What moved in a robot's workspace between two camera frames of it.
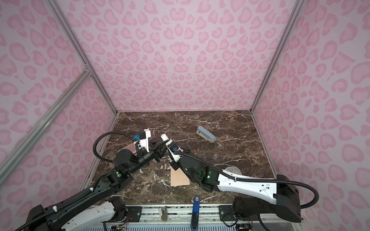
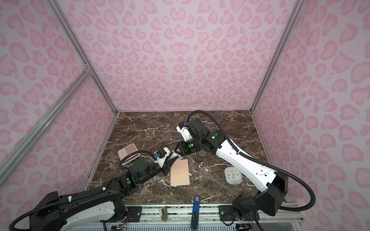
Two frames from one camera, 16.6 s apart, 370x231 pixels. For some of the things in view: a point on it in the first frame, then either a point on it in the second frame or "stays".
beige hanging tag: (163, 216) stays
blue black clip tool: (194, 221) stays
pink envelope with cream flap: (178, 178) stays
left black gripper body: (155, 155) → (165, 169)
